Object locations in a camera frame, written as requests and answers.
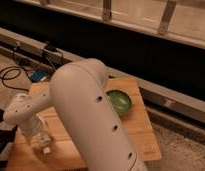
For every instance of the clear plastic bottle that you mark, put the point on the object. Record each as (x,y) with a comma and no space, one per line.
(44,142)

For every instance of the dark chair at left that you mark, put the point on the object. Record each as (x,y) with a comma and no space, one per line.
(7,137)

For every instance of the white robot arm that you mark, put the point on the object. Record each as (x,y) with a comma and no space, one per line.
(77,92)

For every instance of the metal window frame rail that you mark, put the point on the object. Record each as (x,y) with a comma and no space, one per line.
(182,21)

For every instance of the black power adapter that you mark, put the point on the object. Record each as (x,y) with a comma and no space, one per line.
(48,48)

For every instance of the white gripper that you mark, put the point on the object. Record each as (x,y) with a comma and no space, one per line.
(32,127)

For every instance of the blue object on floor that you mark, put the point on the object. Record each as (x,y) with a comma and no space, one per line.
(37,76)

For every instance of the green ceramic bowl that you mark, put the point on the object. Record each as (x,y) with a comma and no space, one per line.
(121,101)

